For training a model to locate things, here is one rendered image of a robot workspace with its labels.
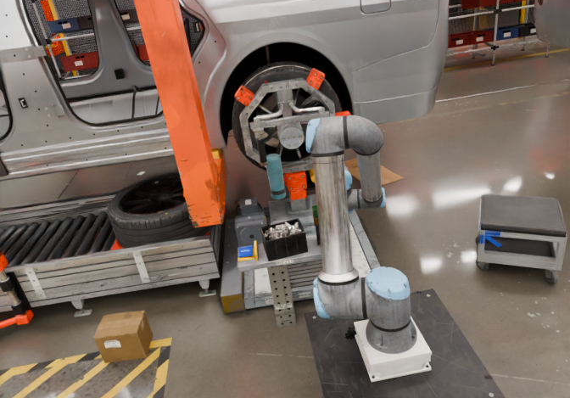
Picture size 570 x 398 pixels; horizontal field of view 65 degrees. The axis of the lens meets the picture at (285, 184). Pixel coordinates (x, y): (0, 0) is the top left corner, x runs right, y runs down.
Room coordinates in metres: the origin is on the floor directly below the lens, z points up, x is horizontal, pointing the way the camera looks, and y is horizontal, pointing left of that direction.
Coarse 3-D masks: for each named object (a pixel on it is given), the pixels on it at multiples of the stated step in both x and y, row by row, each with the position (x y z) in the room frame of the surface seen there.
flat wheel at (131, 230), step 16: (160, 176) 2.83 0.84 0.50; (176, 176) 2.79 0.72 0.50; (128, 192) 2.65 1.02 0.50; (144, 192) 2.65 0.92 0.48; (160, 192) 2.62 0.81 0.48; (176, 192) 2.60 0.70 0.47; (112, 208) 2.44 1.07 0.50; (128, 208) 2.57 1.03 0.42; (144, 208) 2.45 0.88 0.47; (160, 208) 2.46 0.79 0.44; (176, 208) 2.31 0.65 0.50; (112, 224) 2.36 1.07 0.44; (128, 224) 2.24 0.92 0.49; (144, 224) 2.21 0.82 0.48; (160, 224) 2.22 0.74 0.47; (176, 224) 2.24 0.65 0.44; (192, 224) 2.29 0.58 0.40; (128, 240) 2.27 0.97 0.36; (144, 240) 2.22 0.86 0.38; (160, 240) 2.22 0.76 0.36
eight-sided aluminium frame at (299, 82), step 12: (264, 84) 2.44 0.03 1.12; (276, 84) 2.41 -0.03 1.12; (288, 84) 2.41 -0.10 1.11; (300, 84) 2.41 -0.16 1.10; (264, 96) 2.41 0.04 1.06; (324, 96) 2.41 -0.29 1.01; (252, 108) 2.42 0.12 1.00; (240, 120) 2.41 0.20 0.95; (252, 156) 2.41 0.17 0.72; (288, 168) 2.41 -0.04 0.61; (300, 168) 2.41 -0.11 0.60; (312, 168) 2.41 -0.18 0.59
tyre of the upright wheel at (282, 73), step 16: (272, 64) 2.65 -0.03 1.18; (288, 64) 2.60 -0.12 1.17; (304, 64) 2.70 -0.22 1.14; (256, 80) 2.50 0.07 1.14; (272, 80) 2.49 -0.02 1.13; (336, 96) 2.51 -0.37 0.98; (240, 112) 2.49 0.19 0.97; (336, 112) 2.50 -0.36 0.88; (240, 128) 2.49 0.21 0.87; (240, 144) 2.49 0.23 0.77
